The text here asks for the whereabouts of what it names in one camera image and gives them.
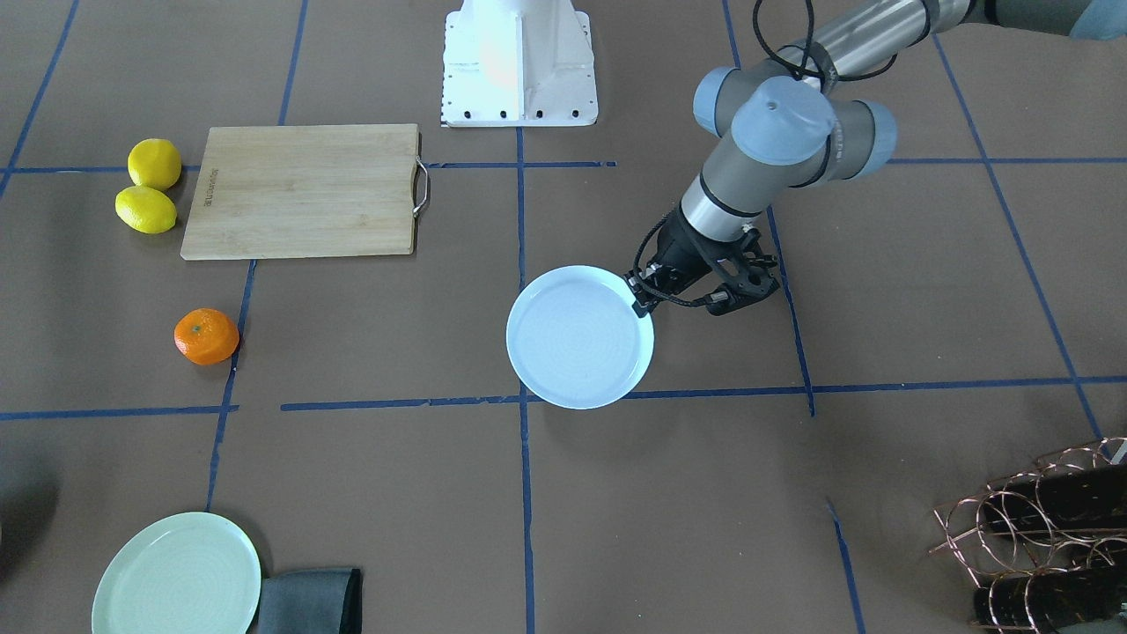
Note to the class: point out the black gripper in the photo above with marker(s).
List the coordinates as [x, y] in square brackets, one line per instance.
[681, 253]

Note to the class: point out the light blue plate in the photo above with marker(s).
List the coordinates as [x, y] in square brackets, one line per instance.
[578, 338]

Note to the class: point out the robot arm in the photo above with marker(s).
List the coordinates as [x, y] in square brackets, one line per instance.
[778, 128]

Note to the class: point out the light green plate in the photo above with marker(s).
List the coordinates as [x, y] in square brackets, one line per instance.
[191, 572]

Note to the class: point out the bamboo cutting board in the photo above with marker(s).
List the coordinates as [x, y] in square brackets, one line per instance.
[313, 191]

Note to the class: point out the orange mandarin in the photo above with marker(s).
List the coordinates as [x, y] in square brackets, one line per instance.
[206, 336]

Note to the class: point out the dark grey folded cloth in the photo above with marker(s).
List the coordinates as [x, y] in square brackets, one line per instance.
[327, 600]

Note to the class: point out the upper yellow lemon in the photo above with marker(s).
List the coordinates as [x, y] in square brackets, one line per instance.
[146, 209]

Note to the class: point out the yellow lemon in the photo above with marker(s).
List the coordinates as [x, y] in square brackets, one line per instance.
[155, 163]
[146, 209]

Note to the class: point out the lower yellow lemon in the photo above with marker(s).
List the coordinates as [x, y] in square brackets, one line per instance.
[155, 163]

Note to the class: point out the dark green wine bottle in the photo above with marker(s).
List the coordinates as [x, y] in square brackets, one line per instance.
[1053, 602]

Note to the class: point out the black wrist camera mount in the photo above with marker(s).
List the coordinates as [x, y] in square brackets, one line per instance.
[744, 270]

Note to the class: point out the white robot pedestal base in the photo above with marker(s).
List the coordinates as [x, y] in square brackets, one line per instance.
[519, 64]

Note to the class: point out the copper wire wine rack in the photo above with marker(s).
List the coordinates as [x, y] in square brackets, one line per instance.
[985, 556]

